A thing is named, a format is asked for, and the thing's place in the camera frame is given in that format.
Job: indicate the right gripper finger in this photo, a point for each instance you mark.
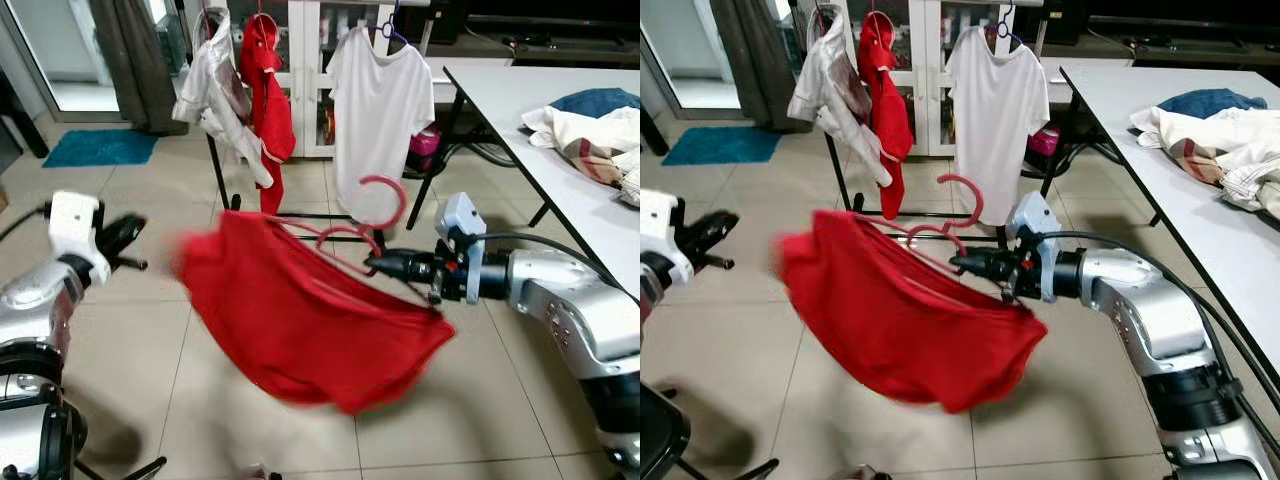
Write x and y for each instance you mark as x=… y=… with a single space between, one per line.
x=388 y=266
x=972 y=265

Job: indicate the red plastic hanger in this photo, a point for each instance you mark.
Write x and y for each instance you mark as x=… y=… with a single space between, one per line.
x=981 y=198
x=404 y=200
x=205 y=15
x=822 y=12

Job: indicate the red t-shirt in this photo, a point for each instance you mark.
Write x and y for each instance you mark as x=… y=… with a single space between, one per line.
x=300 y=320
x=900 y=320

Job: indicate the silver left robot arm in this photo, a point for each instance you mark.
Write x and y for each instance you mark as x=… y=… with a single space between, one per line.
x=35 y=310
x=650 y=290

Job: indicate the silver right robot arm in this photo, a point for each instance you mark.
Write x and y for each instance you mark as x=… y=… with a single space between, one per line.
x=1150 y=310
x=570 y=300

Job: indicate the purple plastic hanger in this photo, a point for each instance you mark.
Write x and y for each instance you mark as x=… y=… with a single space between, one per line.
x=1010 y=35
x=392 y=33

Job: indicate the teal floor mat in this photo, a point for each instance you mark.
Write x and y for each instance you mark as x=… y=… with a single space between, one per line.
x=100 y=148
x=720 y=146

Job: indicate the metal clothes rack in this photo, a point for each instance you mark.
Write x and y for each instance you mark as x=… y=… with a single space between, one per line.
x=213 y=170
x=833 y=170

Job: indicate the pink bag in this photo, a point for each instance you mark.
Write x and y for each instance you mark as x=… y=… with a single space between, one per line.
x=425 y=150
x=1043 y=142

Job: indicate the black shelf unit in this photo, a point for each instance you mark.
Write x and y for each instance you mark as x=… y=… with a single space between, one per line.
x=652 y=130
x=25 y=125

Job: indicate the black table leg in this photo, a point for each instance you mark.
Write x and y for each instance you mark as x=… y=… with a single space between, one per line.
x=1060 y=140
x=435 y=150

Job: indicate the cream plaid garment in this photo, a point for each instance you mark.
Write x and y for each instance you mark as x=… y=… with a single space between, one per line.
x=590 y=135
x=1220 y=140

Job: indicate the grey curtain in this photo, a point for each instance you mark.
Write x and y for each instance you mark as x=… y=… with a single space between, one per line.
x=140 y=70
x=760 y=70

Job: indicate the white grey shirt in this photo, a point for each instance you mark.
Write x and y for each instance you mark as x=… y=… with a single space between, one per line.
x=215 y=90
x=830 y=90

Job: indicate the white glass-door cabinet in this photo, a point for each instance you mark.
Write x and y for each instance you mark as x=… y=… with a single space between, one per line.
x=310 y=60
x=932 y=100

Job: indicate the red polo shirt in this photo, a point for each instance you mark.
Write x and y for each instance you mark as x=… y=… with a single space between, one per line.
x=270 y=110
x=890 y=110

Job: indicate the blue folded cloth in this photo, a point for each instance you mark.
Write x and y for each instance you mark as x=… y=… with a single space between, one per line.
x=595 y=102
x=1210 y=102

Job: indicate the glass sliding door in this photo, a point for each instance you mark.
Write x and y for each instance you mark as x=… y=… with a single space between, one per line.
x=690 y=50
x=60 y=50

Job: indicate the black TV stand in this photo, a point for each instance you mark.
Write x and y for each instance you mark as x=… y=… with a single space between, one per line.
x=1150 y=45
x=540 y=45

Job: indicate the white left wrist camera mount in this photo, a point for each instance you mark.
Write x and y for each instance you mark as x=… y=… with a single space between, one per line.
x=665 y=220
x=75 y=220

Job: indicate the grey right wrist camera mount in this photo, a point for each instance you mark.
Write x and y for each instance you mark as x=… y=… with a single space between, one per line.
x=1035 y=220
x=462 y=220

